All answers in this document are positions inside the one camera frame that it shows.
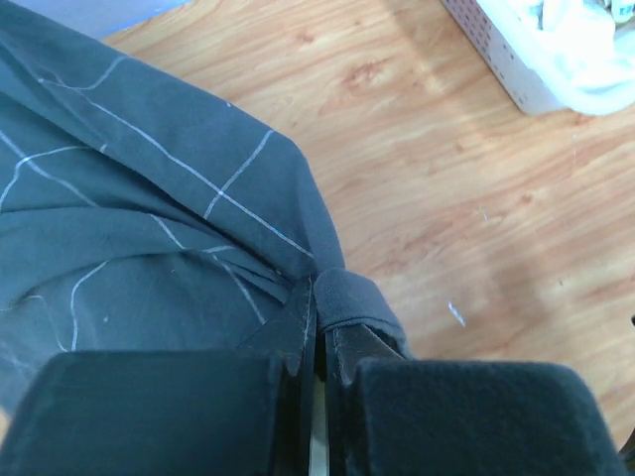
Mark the white plastic basket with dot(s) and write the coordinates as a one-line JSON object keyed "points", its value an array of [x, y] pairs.
{"points": [[532, 80]]}

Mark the dark grey checked pillowcase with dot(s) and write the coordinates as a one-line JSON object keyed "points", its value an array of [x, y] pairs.
{"points": [[139, 212]]}

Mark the crumpled patterned white cloth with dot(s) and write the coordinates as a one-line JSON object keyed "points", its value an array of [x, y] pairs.
{"points": [[582, 50]]}

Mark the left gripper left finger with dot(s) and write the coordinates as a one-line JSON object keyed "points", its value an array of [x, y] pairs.
{"points": [[246, 411]]}

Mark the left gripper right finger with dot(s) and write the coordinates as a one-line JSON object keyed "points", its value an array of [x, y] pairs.
{"points": [[390, 415]]}

